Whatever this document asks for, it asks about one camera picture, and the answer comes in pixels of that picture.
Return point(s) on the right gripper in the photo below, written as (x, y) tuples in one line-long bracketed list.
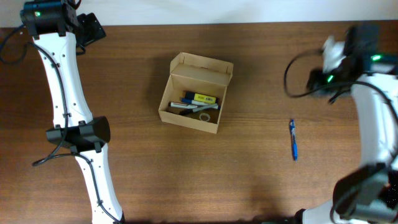
[(314, 81)]

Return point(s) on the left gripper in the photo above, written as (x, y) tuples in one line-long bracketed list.
[(94, 30)]

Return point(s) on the black whiteboard marker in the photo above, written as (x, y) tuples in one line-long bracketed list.
[(182, 105)]

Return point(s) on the blue whiteboard marker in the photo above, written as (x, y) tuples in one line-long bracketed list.
[(198, 103)]

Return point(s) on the brown cardboard box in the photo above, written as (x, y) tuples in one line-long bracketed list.
[(207, 76)]

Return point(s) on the yellow highlighter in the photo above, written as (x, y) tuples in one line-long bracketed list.
[(200, 97)]

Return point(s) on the black sharpie marker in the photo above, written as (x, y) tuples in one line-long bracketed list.
[(194, 110)]

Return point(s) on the yellow tape roll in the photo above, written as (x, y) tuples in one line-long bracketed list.
[(204, 117)]

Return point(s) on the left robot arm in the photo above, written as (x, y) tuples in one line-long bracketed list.
[(60, 35)]

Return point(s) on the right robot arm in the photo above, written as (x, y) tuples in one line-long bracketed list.
[(369, 194)]

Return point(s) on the blue gel pen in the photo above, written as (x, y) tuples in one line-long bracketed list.
[(293, 138)]

